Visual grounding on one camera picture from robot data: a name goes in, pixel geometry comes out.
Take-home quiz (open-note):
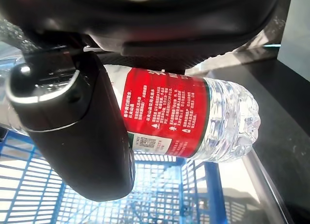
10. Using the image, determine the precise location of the blue plastic shopping basket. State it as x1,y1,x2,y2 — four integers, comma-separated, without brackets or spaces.
0,46,227,224

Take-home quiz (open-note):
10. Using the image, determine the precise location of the white shelf back panel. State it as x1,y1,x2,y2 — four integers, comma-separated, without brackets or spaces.
276,0,310,70

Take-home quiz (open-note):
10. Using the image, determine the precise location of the water bottle red label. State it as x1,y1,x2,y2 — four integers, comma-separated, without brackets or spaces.
3,63,261,163

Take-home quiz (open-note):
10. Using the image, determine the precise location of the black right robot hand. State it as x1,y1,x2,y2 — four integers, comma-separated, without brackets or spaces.
0,0,283,202

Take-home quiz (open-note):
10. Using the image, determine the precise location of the black drink shelf clear rail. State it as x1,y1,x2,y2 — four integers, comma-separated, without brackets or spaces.
186,42,310,224

